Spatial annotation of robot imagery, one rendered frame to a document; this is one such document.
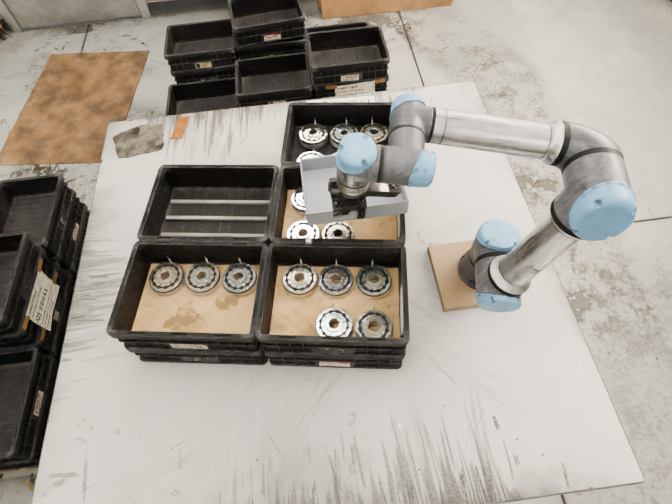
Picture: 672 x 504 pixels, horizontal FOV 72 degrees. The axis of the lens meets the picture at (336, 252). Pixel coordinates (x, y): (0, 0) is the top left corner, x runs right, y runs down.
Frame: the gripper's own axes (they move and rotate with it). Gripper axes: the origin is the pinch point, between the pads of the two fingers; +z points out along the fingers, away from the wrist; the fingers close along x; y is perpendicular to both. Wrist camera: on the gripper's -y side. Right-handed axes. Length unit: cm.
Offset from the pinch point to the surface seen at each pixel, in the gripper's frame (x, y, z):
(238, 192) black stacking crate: -26, 34, 34
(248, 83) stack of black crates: -124, 31, 111
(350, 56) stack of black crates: -122, -26, 99
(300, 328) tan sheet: 25.2, 20.6, 18.1
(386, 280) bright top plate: 16.2, -6.4, 17.9
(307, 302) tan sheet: 17.9, 17.4, 20.3
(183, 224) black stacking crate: -17, 53, 31
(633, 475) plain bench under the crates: 79, -58, 16
